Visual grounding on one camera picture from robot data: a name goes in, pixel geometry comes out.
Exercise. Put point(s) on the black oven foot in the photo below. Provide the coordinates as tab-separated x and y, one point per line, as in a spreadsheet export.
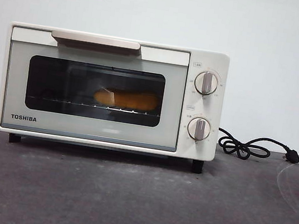
197	166
14	138

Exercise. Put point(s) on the yellow corn cob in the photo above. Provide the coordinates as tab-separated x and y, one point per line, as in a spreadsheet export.
134	100

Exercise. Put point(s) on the cream Toshiba toaster oven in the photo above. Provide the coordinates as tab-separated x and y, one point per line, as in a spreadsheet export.
215	110

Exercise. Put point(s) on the cream oven knob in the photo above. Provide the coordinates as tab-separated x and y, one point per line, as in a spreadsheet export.
199	129
206	83

